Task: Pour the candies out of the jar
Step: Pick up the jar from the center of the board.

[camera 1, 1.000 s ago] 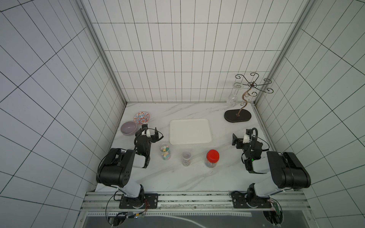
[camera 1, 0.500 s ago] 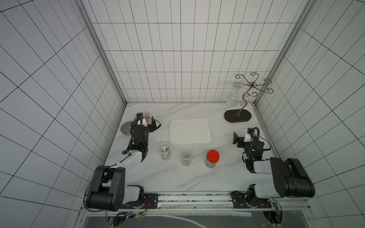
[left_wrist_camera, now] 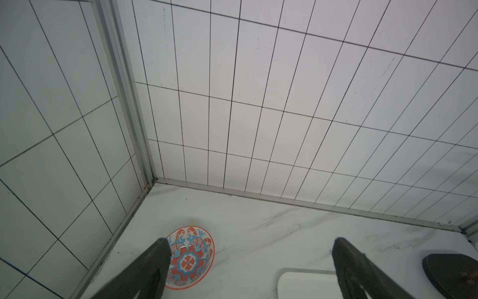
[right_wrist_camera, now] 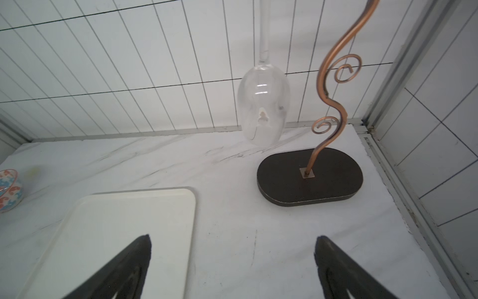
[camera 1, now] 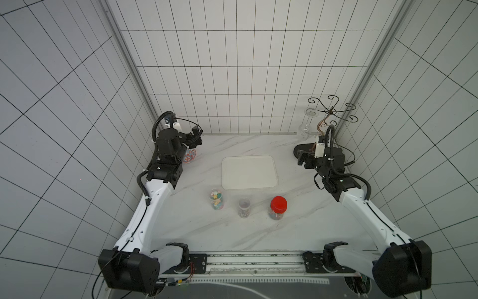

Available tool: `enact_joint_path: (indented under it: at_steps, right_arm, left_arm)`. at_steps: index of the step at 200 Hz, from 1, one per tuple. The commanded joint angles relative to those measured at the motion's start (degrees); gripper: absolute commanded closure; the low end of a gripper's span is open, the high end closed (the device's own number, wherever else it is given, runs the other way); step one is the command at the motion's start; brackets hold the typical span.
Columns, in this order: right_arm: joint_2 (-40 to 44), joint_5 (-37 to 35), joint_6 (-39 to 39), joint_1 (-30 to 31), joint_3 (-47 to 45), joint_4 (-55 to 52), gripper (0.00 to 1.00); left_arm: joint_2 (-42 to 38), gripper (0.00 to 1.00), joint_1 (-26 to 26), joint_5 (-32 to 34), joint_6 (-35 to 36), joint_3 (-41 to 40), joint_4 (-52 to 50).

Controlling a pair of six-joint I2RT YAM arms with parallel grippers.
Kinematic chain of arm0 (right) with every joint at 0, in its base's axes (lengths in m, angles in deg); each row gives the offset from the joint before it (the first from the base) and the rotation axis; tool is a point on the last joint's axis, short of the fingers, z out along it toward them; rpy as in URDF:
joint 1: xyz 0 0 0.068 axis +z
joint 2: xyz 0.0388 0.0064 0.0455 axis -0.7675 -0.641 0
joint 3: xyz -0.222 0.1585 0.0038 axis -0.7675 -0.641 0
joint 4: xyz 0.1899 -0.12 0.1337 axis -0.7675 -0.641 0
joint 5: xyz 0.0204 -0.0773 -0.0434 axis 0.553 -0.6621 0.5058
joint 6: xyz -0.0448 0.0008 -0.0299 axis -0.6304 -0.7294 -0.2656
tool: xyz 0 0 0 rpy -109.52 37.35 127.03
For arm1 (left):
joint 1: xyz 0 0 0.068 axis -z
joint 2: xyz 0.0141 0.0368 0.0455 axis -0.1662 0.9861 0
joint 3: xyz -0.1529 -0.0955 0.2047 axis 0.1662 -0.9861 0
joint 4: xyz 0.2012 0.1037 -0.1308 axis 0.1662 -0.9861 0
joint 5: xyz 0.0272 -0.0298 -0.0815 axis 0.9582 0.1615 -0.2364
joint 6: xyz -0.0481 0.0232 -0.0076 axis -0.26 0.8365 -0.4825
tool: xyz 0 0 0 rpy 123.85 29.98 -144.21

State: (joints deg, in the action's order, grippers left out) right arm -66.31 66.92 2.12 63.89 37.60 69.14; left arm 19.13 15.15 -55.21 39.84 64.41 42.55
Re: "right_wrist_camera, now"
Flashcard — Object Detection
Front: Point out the white plastic tray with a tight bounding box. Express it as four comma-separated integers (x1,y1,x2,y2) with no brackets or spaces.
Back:
19,188,196,299

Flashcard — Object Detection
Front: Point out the copper wine glass rack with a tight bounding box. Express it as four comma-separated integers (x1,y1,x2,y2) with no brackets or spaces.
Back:
256,1,379,207

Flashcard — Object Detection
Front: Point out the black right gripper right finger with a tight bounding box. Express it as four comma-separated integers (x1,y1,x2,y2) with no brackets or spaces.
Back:
314,235,396,299

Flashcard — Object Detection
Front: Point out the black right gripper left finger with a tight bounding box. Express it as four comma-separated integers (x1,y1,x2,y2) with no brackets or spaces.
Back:
65,234,152,299

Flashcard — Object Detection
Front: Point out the clear hanging wine glass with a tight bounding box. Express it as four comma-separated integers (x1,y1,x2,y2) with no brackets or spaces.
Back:
238,1,290,147

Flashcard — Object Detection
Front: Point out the colourful patterned bowl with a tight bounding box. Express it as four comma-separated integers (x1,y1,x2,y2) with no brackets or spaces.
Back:
0,169,24,213

